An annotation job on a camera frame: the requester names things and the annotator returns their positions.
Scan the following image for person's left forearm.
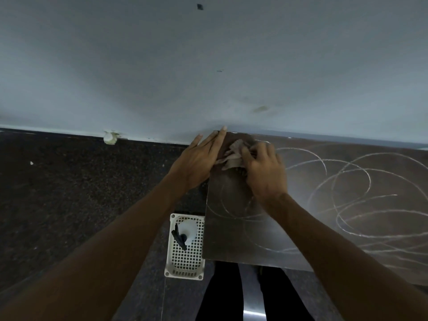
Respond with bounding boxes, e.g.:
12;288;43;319
0;173;201;321

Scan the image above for person's black trousers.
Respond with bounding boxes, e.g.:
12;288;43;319
195;260;315;321

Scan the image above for striped brown cleaning cloth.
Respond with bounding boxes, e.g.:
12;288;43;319
214;139;258;171

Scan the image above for white spray bottle black trigger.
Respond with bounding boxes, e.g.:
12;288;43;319
171;219;198;251

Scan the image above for person's right forearm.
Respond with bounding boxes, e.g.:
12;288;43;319
259;193;428;321

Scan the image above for white plastic lattice basket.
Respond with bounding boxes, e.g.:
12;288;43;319
164;213;206;281

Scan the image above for person's right hand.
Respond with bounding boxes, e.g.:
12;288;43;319
240;142;289;206

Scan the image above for dark wooden table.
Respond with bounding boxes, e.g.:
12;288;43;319
202;132;428;287

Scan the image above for person's left hand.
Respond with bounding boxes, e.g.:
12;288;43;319
167;126;228;191

